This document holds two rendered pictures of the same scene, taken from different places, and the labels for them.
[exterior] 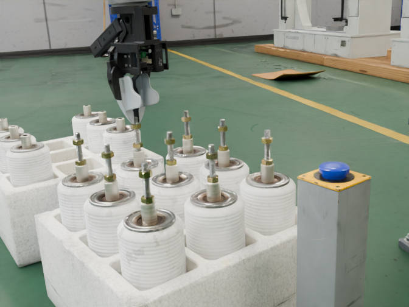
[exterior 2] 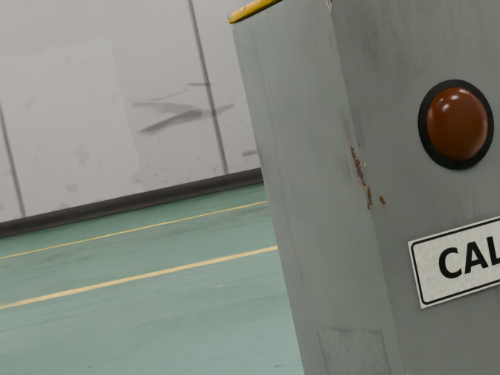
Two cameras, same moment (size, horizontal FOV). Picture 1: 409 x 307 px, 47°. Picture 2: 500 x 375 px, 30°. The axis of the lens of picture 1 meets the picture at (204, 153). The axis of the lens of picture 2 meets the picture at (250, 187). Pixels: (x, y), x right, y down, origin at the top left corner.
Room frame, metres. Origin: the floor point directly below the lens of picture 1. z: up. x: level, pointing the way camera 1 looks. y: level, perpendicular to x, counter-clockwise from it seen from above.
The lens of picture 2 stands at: (0.62, -0.49, 0.27)
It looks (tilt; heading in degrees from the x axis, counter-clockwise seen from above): 3 degrees down; 103
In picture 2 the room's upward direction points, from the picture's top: 12 degrees counter-clockwise
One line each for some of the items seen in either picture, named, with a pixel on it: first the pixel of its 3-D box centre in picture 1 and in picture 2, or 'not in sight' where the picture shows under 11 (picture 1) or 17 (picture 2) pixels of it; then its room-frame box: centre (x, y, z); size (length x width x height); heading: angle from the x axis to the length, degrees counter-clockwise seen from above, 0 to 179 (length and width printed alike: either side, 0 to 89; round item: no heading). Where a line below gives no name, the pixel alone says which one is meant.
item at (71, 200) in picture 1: (89, 225); not in sight; (0.82, 0.22, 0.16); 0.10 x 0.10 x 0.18
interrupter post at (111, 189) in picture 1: (111, 190); not in sight; (0.72, 0.15, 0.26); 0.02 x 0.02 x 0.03
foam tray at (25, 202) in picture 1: (69, 186); not in sight; (1.22, 0.37, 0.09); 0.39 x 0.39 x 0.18; 33
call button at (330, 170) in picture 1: (333, 172); not in sight; (0.60, -0.17, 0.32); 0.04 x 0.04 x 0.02
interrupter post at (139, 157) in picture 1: (139, 158); not in sight; (0.89, 0.13, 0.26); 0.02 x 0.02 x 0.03
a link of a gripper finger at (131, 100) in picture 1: (132, 101); not in sight; (0.86, 0.13, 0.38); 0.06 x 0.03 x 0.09; 48
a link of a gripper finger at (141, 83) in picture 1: (146, 97); not in sight; (0.89, 0.10, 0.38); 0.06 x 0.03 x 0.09; 48
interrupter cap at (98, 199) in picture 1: (112, 197); not in sight; (0.72, 0.15, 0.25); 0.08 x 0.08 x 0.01
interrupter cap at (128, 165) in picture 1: (139, 164); not in sight; (0.89, 0.13, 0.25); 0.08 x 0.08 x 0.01
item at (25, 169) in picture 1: (33, 184); not in sight; (1.06, 0.41, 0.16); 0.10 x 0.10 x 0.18
